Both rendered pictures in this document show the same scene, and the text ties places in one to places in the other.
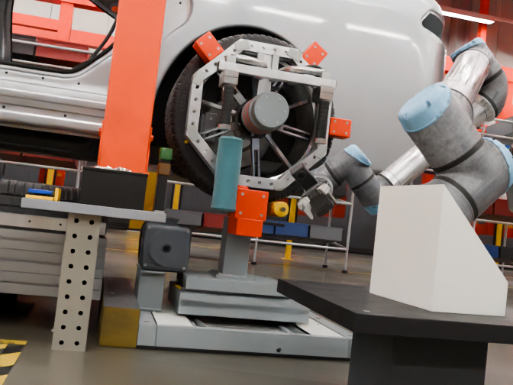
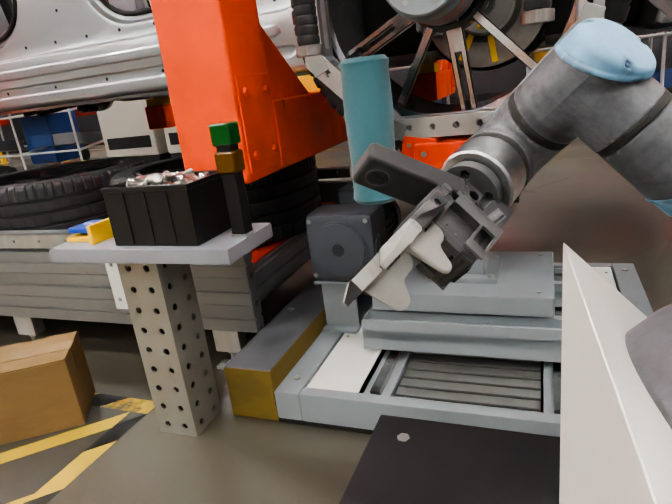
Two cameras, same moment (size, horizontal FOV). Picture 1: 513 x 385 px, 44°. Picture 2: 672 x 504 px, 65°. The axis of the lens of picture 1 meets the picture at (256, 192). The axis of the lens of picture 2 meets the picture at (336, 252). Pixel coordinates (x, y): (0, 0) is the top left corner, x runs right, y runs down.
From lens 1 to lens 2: 1.45 m
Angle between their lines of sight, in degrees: 41
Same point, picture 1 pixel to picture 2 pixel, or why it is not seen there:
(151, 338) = (295, 411)
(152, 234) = (315, 232)
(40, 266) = not seen: hidden behind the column
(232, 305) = (446, 337)
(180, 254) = (359, 258)
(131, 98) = (189, 34)
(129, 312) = (256, 375)
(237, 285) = (453, 301)
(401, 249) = not seen: outside the picture
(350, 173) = (575, 115)
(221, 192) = not seen: hidden behind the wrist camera
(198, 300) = (390, 330)
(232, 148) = (358, 83)
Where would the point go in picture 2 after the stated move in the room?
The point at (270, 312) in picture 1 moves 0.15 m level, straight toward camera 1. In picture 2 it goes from (516, 346) to (490, 381)
